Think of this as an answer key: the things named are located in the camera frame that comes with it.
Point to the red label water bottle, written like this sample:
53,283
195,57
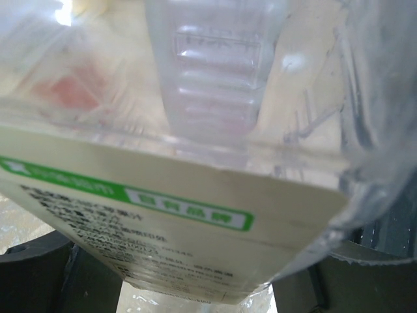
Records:
81,89

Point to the wide clear plastic bottle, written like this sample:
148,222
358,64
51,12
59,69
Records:
236,143

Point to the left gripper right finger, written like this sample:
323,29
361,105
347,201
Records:
374,271

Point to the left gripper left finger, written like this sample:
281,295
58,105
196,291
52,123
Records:
52,274

